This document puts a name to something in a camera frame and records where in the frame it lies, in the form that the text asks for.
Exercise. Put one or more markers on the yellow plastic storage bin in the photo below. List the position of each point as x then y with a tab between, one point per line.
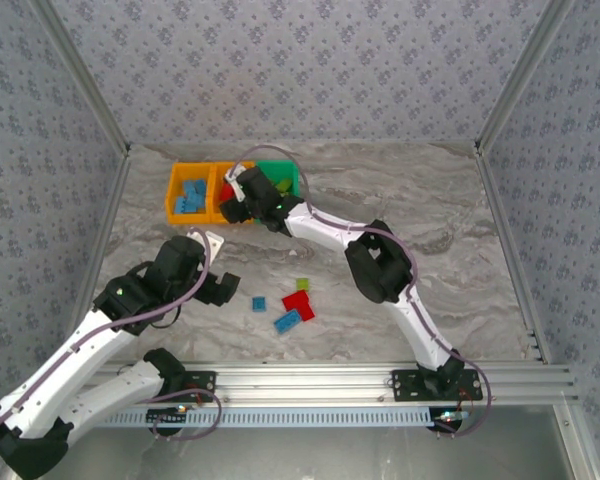
220	169
175	220

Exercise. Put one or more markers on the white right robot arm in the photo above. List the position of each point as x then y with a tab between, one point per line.
330	230

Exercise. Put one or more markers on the aluminium frame rail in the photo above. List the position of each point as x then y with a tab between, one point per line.
102	240
511	250

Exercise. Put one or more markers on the green two-by-two lego brick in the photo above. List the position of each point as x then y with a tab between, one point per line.
303	285

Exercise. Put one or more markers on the wide aluminium base rail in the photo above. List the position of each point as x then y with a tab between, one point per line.
305	382

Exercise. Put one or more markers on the blue two-by-two lego brick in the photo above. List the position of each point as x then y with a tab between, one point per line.
259	304

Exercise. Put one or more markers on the black base electronics bracket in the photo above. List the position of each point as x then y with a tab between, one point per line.
447	422
162	420

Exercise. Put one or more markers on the aluminium frame post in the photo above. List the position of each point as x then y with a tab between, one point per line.
522	75
577	445
82	75

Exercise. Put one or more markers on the blue two-by-four lego brick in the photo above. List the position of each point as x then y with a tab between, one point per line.
287	321
181	205
196	201

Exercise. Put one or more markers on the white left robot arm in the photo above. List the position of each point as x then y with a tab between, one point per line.
55	370

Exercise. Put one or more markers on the green plastic storage bin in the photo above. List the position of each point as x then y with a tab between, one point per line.
272	167

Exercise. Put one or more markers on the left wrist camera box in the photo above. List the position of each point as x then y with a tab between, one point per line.
211	244

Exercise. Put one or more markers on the red two-by-four lego brick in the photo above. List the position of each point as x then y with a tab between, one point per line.
307	313
293	300

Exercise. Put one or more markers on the green two-by-four lego brick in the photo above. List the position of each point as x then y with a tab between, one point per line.
282	186

